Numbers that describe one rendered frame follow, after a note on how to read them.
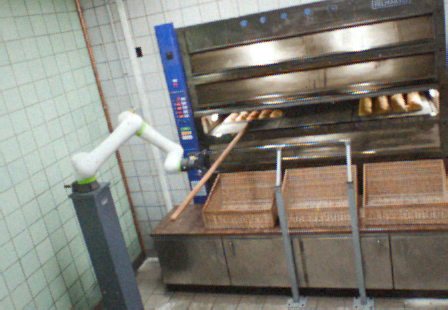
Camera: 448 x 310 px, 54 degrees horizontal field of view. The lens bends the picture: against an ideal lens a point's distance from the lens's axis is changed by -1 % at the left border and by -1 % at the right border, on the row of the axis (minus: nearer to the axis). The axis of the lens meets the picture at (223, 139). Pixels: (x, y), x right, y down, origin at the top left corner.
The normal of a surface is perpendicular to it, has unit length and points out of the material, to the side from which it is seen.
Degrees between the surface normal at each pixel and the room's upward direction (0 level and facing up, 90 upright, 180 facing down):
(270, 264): 90
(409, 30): 70
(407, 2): 90
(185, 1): 90
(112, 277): 90
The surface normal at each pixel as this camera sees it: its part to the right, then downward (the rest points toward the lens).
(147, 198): -0.30, 0.32
